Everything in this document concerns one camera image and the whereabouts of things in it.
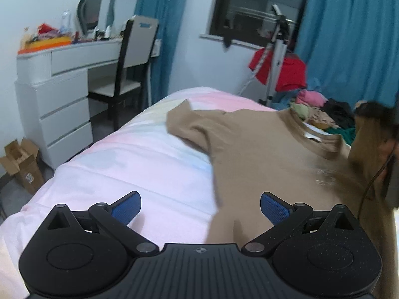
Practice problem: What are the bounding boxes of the narrow blue curtain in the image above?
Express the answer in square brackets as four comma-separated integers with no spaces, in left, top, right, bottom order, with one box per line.
[134,0,192,106]

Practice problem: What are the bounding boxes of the garment steamer stand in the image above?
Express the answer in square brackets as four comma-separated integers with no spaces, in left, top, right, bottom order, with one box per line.
[237,4,297,106]

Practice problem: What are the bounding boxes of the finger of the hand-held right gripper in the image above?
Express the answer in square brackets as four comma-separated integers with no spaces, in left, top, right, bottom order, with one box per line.
[355,100,394,123]

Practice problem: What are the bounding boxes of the white dressing table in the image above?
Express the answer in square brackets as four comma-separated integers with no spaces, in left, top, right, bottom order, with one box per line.
[14,37,161,167]

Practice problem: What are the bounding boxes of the black garment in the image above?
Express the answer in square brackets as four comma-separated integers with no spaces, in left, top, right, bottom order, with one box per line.
[321,99,356,128]

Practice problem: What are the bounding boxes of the white spray bottle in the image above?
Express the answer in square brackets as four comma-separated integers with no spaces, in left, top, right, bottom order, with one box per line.
[61,9,72,35]

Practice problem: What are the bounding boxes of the black and grey chair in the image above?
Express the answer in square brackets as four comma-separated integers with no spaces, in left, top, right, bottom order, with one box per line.
[88,15,159,130]

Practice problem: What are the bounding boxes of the beige garment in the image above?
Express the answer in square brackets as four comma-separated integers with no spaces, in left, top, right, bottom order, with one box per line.
[312,112,332,128]

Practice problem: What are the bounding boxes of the orange tray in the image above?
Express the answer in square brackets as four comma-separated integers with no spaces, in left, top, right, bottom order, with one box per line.
[18,36,72,53]

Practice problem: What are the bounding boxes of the cardboard box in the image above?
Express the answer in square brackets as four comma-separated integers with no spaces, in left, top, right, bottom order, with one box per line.
[0,138,46,194]

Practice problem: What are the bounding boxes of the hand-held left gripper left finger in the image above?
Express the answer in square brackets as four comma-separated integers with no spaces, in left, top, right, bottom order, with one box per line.
[44,191,159,255]

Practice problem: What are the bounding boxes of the red cloth item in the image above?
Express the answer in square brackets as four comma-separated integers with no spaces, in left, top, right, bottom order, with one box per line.
[37,23,60,36]

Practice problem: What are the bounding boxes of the pink garment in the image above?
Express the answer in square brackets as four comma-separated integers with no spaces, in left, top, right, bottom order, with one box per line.
[295,90,328,106]

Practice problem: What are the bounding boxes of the green garment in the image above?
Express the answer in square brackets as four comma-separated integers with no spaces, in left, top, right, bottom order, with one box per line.
[327,126,357,145]

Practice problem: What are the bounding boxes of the bed with pastel sheet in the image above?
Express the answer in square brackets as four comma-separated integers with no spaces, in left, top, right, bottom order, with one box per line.
[0,87,353,299]

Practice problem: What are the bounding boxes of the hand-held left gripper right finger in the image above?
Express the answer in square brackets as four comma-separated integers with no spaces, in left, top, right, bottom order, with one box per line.
[241,192,359,255]

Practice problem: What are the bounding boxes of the wavy vanity mirror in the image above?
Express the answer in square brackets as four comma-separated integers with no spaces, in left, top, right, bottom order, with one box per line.
[77,0,118,36]

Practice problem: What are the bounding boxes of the tan t-shirt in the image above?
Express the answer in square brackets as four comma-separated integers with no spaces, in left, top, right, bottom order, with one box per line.
[166,99,399,295]

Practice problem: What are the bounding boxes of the red garment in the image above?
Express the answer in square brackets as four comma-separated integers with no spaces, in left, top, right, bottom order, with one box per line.
[248,48,307,92]

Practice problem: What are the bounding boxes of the yellow-green garment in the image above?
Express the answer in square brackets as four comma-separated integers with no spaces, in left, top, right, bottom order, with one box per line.
[291,103,312,120]

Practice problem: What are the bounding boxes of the dark window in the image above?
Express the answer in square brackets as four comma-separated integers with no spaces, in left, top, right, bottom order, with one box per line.
[209,0,312,50]

